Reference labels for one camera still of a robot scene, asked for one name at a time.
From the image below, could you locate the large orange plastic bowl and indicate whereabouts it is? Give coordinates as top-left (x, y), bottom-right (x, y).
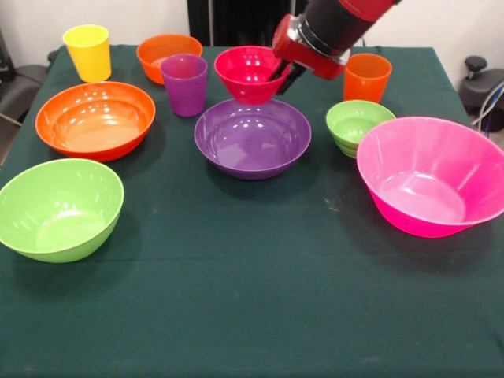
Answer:
top-left (35, 80), bottom-right (157, 163)

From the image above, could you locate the large pink plastic bowl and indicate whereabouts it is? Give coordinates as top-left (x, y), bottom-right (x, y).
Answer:
top-left (355, 116), bottom-right (504, 239)

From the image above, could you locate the small green plastic bowl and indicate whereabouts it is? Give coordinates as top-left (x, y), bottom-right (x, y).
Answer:
top-left (325, 99), bottom-right (397, 159)

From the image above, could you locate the white and blue cable bundle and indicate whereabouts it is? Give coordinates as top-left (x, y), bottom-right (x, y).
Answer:
top-left (472, 84), bottom-right (504, 135)

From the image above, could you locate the grey office chair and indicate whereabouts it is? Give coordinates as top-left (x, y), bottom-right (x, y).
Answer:
top-left (0, 26), bottom-right (60, 127)

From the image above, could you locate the large green plastic bowl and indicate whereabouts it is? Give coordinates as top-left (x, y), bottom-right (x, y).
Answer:
top-left (0, 157), bottom-right (125, 264)

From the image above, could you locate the yellow plastic cup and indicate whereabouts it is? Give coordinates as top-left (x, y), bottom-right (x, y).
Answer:
top-left (62, 24), bottom-right (113, 83)

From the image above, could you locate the orange plastic cup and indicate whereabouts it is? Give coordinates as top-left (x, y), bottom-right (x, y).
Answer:
top-left (343, 53), bottom-right (394, 105)

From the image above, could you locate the dark green tablecloth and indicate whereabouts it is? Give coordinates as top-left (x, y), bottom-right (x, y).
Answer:
top-left (0, 44), bottom-right (504, 378)

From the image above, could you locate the purple plastic cup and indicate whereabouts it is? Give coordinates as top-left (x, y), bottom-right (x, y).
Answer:
top-left (159, 54), bottom-right (209, 118)

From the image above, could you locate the small red plastic bowl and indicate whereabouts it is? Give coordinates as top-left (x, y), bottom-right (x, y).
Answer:
top-left (213, 46), bottom-right (292, 106)

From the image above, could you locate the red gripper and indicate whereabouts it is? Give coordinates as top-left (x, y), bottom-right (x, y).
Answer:
top-left (265, 14), bottom-right (350, 97)

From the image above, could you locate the small orange plastic bowl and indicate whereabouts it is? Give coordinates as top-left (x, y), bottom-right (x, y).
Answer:
top-left (135, 33), bottom-right (204, 86)

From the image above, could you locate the purple plastic bowl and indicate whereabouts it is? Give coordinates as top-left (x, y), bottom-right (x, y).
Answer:
top-left (193, 96), bottom-right (313, 181)

